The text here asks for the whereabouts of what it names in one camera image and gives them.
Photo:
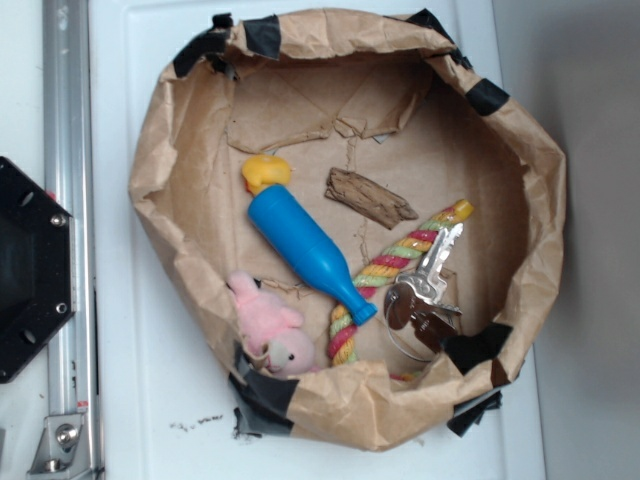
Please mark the brown wood chip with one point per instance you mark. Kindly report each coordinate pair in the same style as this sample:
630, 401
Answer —
368, 198

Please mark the blue plastic bottle toy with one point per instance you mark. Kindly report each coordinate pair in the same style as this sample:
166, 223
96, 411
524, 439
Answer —
307, 249

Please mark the yellow rubber duck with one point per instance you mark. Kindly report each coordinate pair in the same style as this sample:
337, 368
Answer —
262, 171

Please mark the pink plush toy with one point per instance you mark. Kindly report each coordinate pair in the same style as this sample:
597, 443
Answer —
271, 329

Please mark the round-head silver key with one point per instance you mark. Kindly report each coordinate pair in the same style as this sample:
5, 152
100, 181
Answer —
403, 307

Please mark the long silver key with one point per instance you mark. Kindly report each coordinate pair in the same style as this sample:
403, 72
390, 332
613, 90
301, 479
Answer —
426, 280

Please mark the dark square-head key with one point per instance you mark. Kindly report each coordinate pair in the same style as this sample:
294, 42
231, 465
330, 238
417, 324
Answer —
433, 324

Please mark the brown paper bag bin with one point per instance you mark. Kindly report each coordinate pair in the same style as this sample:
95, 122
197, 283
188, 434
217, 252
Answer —
394, 100

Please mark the multicolour twisted rope toy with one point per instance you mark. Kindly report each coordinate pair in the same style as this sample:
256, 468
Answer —
382, 270

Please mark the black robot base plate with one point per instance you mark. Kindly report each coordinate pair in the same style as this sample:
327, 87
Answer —
36, 269

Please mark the aluminium extrusion rail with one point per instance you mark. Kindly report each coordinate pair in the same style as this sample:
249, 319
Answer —
72, 353

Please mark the metal corner bracket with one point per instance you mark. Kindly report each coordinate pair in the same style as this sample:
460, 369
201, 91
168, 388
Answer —
63, 450

